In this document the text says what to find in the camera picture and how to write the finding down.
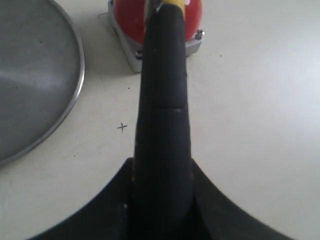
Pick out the red dome push button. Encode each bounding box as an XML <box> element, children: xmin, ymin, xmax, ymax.
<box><xmin>98</xmin><ymin>0</ymin><xmax>205</xmax><ymax>73</ymax></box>

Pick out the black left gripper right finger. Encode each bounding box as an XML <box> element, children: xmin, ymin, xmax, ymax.
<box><xmin>189</xmin><ymin>160</ymin><xmax>291</xmax><ymax>240</ymax></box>

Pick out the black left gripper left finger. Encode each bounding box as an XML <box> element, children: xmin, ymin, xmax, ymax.
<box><xmin>31</xmin><ymin>158</ymin><xmax>132</xmax><ymax>240</ymax></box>

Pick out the round steel plate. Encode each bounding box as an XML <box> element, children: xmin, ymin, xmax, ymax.
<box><xmin>0</xmin><ymin>0</ymin><xmax>85</xmax><ymax>165</ymax></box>

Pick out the yellow black claw hammer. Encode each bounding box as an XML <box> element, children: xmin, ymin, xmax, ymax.
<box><xmin>129</xmin><ymin>0</ymin><xmax>194</xmax><ymax>240</ymax></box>

